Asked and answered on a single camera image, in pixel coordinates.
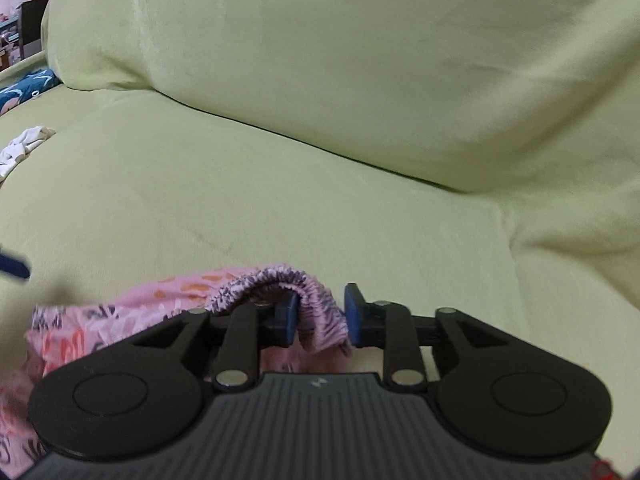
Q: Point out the white cloth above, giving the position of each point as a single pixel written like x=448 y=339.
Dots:
x=20 y=148

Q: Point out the black cabinet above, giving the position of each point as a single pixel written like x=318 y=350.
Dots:
x=29 y=26

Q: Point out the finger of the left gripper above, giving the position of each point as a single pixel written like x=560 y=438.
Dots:
x=14 y=266

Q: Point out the blue patterned cushion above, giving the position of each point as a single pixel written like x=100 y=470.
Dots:
x=28 y=87

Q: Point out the pink patterned pajama pants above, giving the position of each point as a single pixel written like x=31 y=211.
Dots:
x=59 y=335

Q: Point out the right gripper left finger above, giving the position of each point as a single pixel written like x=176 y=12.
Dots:
x=224 y=350

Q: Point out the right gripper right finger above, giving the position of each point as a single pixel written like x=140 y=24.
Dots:
x=402 y=336

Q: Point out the green sofa cover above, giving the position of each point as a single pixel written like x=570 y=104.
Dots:
x=475 y=154

